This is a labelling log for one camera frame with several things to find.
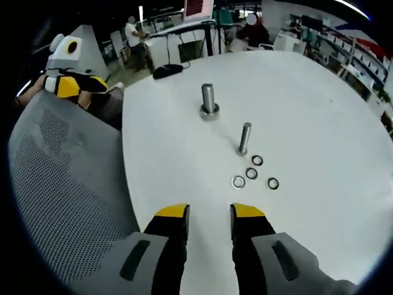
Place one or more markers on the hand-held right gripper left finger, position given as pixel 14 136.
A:
pixel 144 264

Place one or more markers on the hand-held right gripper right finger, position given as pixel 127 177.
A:
pixel 276 264

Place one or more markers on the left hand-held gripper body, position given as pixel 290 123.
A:
pixel 66 53

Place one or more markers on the black washer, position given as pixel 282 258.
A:
pixel 272 183
pixel 257 160

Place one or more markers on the silver washer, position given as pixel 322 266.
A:
pixel 238 182

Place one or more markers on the dark washer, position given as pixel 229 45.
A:
pixel 251 173

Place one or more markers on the large threaded steel stud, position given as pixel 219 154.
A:
pixel 207 98

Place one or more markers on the small threaded steel stud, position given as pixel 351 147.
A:
pixel 244 138

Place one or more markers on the person's left hand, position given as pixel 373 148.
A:
pixel 30 90

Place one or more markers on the black computer mouse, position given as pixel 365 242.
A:
pixel 165 71

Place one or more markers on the grey mesh office chair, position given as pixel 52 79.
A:
pixel 70 184

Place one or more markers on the white standing desk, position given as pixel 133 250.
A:
pixel 181 33

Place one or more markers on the large display screen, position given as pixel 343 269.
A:
pixel 198 9

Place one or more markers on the storage shelf with white boxes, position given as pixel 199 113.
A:
pixel 359 52

